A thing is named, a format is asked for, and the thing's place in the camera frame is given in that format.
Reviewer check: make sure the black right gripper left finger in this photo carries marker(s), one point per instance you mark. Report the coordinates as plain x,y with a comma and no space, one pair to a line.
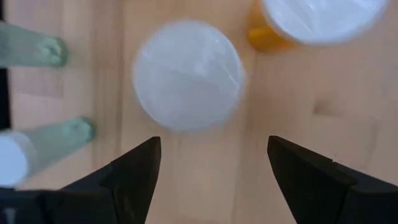
124,186

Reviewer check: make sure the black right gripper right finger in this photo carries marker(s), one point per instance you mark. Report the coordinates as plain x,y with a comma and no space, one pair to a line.
308,180

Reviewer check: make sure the small green pill bottle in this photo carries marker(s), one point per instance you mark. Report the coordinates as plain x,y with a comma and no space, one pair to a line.
34,46
56,140

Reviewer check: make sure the large orange pill bottle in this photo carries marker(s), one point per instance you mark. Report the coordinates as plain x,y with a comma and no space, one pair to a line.
188,74
320,18

